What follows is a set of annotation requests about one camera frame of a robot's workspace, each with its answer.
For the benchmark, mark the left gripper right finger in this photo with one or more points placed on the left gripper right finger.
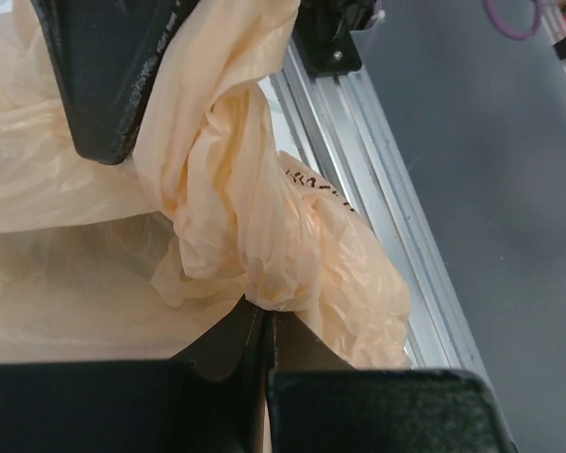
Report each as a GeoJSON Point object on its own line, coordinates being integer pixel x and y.
{"type": "Point", "coordinates": [317, 402]}

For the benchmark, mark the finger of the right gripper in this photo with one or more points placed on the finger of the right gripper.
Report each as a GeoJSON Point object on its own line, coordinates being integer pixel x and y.
{"type": "Point", "coordinates": [105, 56]}

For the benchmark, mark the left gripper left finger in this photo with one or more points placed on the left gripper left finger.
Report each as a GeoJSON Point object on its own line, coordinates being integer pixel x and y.
{"type": "Point", "coordinates": [206, 398]}

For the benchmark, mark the orange translucent plastic bag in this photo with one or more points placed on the orange translucent plastic bag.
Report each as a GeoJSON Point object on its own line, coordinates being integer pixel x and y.
{"type": "Point", "coordinates": [138, 260]}

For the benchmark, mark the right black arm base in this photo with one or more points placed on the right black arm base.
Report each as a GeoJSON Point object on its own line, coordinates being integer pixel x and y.
{"type": "Point", "coordinates": [323, 34]}

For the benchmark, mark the aluminium mounting rail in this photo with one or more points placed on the aluminium mounting rail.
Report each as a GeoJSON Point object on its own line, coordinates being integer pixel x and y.
{"type": "Point", "coordinates": [342, 131]}

